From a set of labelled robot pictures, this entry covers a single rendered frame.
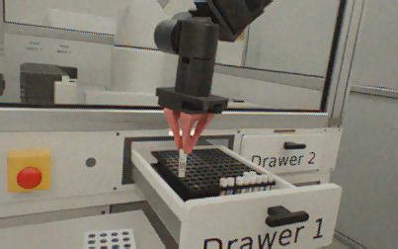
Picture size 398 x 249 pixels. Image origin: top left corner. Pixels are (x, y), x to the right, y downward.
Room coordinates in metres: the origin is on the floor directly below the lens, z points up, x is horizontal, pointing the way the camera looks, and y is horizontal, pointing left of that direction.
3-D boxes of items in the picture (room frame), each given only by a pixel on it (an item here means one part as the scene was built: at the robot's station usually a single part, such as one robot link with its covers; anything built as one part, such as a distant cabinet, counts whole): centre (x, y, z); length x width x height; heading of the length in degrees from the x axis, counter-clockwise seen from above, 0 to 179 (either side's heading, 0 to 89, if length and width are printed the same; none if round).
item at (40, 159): (0.58, 0.31, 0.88); 0.07 x 0.05 x 0.07; 117
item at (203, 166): (0.64, -0.03, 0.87); 0.22 x 0.18 x 0.06; 27
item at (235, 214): (0.46, -0.13, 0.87); 0.29 x 0.02 x 0.11; 117
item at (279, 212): (0.44, -0.14, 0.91); 0.07 x 0.04 x 0.01; 117
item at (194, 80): (0.50, 0.01, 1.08); 0.10 x 0.07 x 0.07; 55
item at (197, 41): (0.50, 0.01, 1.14); 0.07 x 0.06 x 0.07; 35
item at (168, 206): (0.65, -0.03, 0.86); 0.40 x 0.26 x 0.06; 27
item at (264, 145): (0.89, -0.26, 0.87); 0.29 x 0.02 x 0.11; 117
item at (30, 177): (0.55, 0.29, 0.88); 0.04 x 0.03 x 0.04; 117
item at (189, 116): (0.51, 0.02, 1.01); 0.07 x 0.07 x 0.09; 55
